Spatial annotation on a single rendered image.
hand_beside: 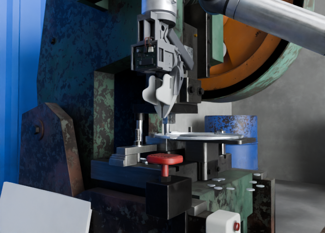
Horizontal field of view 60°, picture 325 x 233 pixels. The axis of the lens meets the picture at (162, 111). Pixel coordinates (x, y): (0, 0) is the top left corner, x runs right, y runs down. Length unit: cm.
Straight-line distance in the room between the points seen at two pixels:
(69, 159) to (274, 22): 74
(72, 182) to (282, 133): 356
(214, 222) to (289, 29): 45
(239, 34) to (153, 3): 77
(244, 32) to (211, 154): 62
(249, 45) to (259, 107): 307
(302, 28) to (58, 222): 88
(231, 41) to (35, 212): 105
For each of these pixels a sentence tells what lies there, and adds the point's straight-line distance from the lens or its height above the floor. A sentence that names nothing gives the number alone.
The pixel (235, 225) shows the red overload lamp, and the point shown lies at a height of 61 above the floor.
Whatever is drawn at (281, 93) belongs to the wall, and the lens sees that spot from 426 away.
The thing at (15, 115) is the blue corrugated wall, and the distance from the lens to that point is 187.
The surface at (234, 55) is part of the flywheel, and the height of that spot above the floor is 112.
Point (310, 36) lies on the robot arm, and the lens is 70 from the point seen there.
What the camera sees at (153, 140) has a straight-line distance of 96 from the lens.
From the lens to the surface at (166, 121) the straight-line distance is 99.
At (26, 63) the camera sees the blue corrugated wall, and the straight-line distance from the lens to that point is 196.
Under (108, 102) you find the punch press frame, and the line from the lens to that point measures 103.
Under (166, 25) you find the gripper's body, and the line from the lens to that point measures 63.
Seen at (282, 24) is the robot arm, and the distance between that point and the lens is 70.
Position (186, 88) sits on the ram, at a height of 94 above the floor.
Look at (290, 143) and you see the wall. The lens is 423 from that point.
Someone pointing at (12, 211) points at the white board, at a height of 50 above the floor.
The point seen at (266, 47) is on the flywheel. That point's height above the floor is 113.
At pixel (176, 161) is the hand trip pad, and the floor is 75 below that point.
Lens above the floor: 84
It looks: 2 degrees up
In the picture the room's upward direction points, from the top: straight up
